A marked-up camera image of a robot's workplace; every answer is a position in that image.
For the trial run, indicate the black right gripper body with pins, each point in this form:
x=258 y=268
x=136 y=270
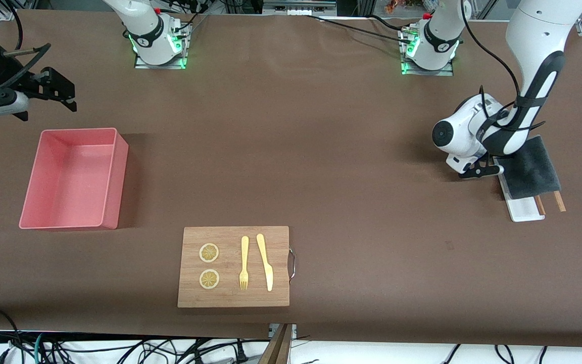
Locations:
x=12 y=81

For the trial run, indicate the grey and pink cloth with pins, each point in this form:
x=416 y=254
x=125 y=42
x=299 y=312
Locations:
x=533 y=172

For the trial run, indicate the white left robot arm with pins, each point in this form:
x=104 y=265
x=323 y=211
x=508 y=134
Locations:
x=533 y=30

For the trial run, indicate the white rectangular tray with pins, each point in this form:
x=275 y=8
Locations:
x=523 y=210

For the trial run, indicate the brown wooden chopstick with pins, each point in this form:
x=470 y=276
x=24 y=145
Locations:
x=540 y=205
x=560 y=201

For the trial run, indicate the pink plastic bin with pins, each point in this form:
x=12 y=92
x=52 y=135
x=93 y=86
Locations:
x=68 y=177

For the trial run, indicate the orange objects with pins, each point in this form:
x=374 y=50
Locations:
x=397 y=6

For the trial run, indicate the lemon slice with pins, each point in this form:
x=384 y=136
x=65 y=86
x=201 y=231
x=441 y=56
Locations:
x=209 y=279
x=209 y=253

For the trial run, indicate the yellow plastic fork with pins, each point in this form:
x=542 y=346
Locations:
x=244 y=253

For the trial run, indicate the yellow plastic knife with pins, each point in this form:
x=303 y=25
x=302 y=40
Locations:
x=265 y=263

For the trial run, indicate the wooden cutting board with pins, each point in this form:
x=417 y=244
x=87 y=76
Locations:
x=230 y=298

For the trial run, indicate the wooden plank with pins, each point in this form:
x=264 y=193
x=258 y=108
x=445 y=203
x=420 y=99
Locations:
x=278 y=351

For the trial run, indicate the black power plug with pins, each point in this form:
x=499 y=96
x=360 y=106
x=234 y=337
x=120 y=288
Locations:
x=240 y=354

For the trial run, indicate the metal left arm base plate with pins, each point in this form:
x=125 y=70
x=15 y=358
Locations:
x=422 y=72

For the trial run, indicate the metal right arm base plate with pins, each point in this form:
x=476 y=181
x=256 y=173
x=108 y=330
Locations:
x=180 y=63

